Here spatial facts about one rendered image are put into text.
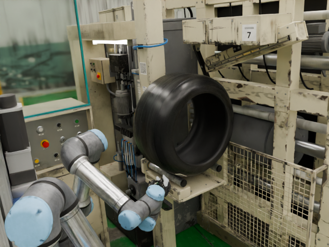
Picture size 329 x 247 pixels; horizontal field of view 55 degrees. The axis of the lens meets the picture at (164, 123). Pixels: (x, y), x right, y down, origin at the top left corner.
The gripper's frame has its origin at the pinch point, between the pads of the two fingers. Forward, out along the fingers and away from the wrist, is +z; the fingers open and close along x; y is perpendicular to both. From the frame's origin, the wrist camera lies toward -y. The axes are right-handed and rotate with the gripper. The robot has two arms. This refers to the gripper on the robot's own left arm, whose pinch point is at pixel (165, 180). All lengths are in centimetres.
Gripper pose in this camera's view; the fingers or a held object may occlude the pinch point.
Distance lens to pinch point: 165.8
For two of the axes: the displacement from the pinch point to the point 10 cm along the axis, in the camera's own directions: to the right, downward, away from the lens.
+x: -8.7, 3.2, 3.7
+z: 2.2, -4.3, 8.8
